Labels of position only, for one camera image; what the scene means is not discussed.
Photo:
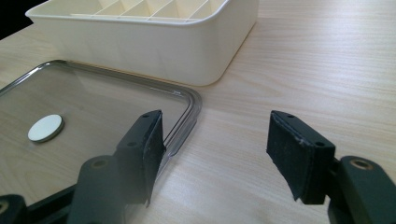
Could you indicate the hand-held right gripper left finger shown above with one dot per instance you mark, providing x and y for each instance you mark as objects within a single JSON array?
[{"x": 141, "y": 155}]

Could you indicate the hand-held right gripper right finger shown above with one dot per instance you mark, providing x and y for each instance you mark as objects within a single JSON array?
[{"x": 295, "y": 155}]

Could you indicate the clear plastic lid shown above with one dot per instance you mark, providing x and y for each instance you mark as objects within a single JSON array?
[{"x": 93, "y": 102}]

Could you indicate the cream plastic divided storage box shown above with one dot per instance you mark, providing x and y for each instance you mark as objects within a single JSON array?
[{"x": 162, "y": 46}]

